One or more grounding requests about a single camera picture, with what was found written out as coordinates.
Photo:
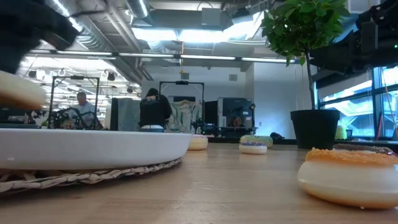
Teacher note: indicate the black background robot arms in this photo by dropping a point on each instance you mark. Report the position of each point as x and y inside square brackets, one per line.
[62, 119]

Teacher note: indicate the small black dome object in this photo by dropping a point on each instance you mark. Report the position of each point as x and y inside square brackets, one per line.
[276, 136]

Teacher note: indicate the orange crumb topped donut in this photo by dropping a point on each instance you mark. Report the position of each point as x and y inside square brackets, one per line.
[342, 183]

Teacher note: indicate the black ceiling spotlight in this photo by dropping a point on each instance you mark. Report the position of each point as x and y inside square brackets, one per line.
[32, 74]
[111, 76]

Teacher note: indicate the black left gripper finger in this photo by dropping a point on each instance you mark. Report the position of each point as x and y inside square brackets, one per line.
[11, 56]

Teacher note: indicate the small black background robot arm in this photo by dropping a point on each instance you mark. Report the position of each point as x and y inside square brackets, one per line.
[203, 127]

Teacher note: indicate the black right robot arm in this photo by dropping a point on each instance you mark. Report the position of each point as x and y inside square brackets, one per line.
[385, 11]

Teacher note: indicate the pale yellow green object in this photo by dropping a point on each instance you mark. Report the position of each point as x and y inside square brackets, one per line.
[340, 133]

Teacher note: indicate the grey wall vent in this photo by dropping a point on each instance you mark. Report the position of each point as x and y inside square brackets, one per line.
[185, 76]
[233, 77]

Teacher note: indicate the person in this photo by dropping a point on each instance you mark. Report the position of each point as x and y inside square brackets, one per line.
[154, 112]
[236, 122]
[84, 109]

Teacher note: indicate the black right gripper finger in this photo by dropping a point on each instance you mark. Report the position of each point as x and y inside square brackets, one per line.
[332, 60]

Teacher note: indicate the cream frosted donut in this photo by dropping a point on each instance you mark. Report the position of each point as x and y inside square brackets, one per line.
[18, 90]

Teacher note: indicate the grey partition panel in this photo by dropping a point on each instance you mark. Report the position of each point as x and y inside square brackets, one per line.
[127, 113]

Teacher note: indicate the white round plate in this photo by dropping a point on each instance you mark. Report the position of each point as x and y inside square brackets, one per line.
[93, 149]

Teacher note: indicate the black plant pot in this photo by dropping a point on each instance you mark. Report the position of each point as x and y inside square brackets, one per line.
[314, 129]

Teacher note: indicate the green frosted donut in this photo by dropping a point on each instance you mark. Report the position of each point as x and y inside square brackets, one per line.
[261, 140]

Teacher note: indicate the pale pink frosted donut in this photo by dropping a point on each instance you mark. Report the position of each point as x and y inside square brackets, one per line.
[198, 143]

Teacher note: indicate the white green patterned cloth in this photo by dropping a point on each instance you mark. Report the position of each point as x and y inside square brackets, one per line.
[185, 115]

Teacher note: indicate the chocolate topped donut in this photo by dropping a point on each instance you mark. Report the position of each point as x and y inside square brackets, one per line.
[363, 147]

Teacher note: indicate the green leafy small tree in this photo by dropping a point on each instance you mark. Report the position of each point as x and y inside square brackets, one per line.
[298, 28]

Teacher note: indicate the silver ventilation duct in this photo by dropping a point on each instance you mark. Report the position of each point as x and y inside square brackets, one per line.
[93, 42]

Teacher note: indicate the purple frosted donut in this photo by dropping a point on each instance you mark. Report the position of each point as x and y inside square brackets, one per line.
[252, 149]

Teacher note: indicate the woven straw placemat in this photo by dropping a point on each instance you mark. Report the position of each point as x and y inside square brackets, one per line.
[62, 179]

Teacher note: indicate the black metal frame stand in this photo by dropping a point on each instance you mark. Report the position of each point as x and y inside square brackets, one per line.
[76, 77]
[182, 82]

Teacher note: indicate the long ceiling light bar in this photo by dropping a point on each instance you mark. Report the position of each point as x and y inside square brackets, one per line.
[146, 55]

